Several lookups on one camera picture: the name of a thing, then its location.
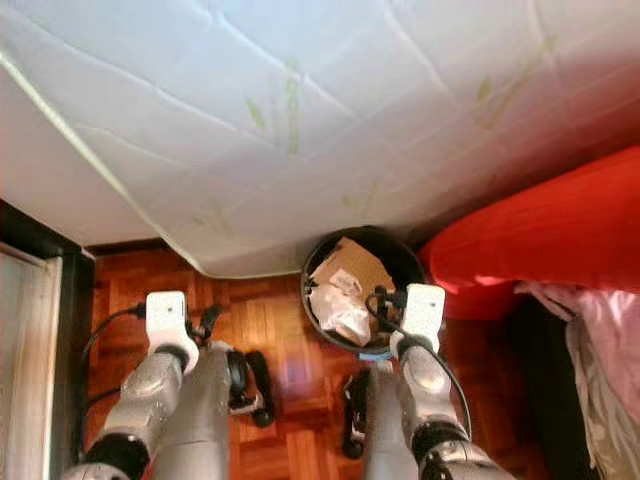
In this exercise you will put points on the brown cardboard piece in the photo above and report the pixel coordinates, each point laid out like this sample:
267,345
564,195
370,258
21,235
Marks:
360,268

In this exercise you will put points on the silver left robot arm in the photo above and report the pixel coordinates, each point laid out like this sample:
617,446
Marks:
145,400

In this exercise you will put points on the silver left robot leg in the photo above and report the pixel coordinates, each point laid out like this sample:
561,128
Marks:
200,420

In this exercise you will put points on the silver robot leg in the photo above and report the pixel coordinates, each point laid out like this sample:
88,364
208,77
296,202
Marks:
200,420
382,430

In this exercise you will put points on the frosted glass sliding door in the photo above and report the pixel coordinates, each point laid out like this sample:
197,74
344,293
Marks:
25,380

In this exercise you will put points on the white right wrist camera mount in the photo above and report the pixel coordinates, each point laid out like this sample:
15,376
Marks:
424,312

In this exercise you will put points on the silver right robot leg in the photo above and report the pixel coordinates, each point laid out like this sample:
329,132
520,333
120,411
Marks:
382,430

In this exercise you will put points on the black round trash bin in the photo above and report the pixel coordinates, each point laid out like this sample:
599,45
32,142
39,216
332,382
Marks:
405,262

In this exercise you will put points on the black robot foot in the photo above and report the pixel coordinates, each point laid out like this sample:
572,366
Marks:
354,415
255,385

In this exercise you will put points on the thick red fabric cushion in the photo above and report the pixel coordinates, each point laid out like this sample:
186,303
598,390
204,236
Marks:
540,230

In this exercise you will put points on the black left robot foot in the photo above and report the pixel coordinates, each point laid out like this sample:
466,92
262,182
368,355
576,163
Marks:
255,385

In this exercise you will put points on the black right robot foot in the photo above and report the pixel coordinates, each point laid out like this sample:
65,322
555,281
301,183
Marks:
354,415

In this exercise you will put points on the white crumpled paper trash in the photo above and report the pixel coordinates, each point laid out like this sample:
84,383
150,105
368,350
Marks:
338,312

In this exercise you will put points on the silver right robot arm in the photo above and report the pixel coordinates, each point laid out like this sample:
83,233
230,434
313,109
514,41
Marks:
430,400

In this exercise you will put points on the white quilted mattress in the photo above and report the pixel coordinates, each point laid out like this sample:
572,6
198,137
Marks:
310,130

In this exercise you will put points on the black door frame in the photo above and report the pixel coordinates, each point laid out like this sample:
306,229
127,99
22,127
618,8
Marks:
78,340

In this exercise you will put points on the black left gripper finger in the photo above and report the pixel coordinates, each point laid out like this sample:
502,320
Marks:
213,316

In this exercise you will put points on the pink cartoon print quilt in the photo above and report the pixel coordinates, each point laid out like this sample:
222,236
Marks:
590,310

